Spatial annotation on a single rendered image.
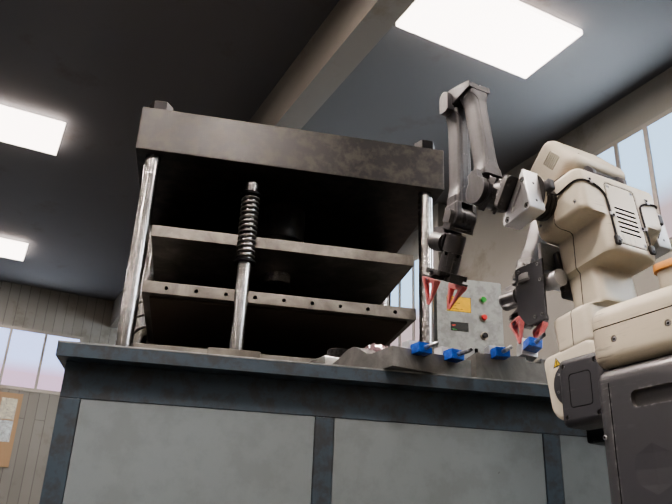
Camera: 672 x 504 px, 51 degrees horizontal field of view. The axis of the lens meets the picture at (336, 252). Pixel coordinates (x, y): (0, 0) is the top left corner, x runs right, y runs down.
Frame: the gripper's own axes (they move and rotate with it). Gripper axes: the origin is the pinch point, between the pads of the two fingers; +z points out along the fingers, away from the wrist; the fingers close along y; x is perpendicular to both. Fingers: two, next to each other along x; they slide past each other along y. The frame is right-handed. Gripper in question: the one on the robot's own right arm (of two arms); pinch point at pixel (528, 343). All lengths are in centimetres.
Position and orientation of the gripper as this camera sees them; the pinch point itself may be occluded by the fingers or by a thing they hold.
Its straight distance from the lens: 219.8
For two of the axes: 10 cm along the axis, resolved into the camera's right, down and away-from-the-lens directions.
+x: 2.1, -5.0, -8.4
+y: -9.7, -2.4, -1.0
